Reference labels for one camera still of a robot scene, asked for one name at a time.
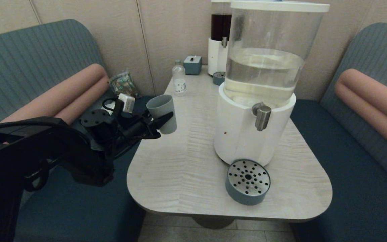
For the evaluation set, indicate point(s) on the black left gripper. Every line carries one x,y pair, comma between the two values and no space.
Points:
139,129

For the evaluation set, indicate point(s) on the grey plastic cup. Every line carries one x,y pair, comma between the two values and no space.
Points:
163,107

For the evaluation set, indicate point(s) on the metal dispenser tap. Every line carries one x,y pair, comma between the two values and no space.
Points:
262,117

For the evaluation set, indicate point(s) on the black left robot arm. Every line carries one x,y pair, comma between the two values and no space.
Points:
45,151

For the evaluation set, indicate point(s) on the clear plastic bottle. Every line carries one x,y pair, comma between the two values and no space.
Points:
179,83

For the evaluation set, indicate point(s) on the crumpled white tissue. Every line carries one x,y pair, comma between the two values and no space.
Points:
111,105

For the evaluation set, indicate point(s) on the crinkled snack bag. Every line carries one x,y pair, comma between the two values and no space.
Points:
123,84

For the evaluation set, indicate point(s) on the blue-grey tissue box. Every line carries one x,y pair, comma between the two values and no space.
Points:
192,65

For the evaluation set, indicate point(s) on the small blue drip tray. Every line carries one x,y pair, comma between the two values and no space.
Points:
218,78

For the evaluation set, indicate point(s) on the clear water dispenser white base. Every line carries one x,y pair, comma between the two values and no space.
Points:
237,141

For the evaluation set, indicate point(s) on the dark drink dispenser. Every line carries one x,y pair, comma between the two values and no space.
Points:
217,57

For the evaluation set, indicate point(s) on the pink bolster cushion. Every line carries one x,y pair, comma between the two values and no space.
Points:
375,104
66,94

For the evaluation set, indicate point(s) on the blue perforated drip tray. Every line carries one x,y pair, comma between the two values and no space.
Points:
247,196

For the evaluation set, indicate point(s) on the dark blue bench seat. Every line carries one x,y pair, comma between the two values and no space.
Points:
358,201
29,60

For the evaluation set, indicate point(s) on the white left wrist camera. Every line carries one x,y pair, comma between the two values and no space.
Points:
127,102

